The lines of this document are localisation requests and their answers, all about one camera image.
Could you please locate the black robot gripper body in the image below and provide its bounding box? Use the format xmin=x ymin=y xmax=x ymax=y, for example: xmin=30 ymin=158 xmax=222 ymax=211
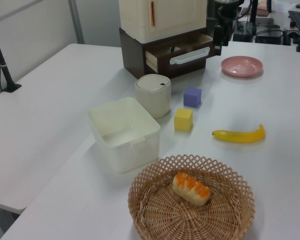
xmin=215 ymin=0 xmax=243 ymax=26

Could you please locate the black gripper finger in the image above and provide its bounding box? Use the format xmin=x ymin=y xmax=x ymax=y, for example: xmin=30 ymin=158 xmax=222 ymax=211
xmin=222 ymin=22 xmax=230 ymax=48
xmin=213 ymin=24 xmax=223 ymax=56

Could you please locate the dark brown drawer cabinet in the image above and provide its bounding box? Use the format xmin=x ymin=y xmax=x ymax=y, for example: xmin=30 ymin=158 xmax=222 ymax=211
xmin=118 ymin=26 xmax=209 ymax=80

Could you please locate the black monitor stand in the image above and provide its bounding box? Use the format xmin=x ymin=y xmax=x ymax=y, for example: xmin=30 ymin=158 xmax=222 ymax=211
xmin=248 ymin=0 xmax=260 ymax=25

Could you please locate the pink plastic plate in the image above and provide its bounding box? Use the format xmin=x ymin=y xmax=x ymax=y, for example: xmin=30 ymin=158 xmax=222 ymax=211
xmin=220 ymin=55 xmax=264 ymax=78

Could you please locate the tan cardboard box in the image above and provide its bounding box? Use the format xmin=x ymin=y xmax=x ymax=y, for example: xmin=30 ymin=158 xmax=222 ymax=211
xmin=257 ymin=0 xmax=270 ymax=18

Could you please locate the black electronics box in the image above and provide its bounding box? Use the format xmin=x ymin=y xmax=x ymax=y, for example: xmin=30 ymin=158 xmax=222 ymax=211
xmin=254 ymin=29 xmax=284 ymax=45

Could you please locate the cream toy cabinet with door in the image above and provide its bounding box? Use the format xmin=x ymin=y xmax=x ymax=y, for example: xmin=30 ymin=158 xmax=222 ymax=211
xmin=118 ymin=0 xmax=208 ymax=43

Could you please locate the purple foam cube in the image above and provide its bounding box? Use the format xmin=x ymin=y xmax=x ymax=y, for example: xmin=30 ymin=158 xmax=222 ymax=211
xmin=183 ymin=87 xmax=203 ymax=109

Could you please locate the small cream lidded bin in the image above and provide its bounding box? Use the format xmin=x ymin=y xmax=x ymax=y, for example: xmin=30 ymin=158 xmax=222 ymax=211
xmin=135 ymin=73 xmax=172 ymax=119

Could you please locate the yellow foam cube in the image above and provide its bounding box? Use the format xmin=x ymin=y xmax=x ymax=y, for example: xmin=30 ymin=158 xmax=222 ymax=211
xmin=173 ymin=107 xmax=194 ymax=132

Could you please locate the yellow toy banana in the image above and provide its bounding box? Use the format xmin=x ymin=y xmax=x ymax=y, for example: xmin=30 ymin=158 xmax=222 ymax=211
xmin=211 ymin=123 xmax=266 ymax=144

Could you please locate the white plastic storage box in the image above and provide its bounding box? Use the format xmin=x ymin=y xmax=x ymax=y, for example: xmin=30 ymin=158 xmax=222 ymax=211
xmin=87 ymin=97 xmax=162 ymax=174

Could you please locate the toy bread with orange topping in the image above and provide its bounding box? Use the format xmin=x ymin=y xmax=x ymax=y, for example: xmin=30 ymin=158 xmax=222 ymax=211
xmin=172 ymin=172 xmax=212 ymax=207

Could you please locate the woven wicker basket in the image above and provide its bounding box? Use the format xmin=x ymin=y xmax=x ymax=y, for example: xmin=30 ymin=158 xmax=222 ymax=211
xmin=127 ymin=154 xmax=256 ymax=240

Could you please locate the brown drawer with white handle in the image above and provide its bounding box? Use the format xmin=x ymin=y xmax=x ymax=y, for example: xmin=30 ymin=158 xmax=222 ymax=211
xmin=142 ymin=33 xmax=215 ymax=80

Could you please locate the black camera stand pole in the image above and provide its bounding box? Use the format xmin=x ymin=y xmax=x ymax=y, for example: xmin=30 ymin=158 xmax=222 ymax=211
xmin=0 ymin=19 xmax=23 ymax=94

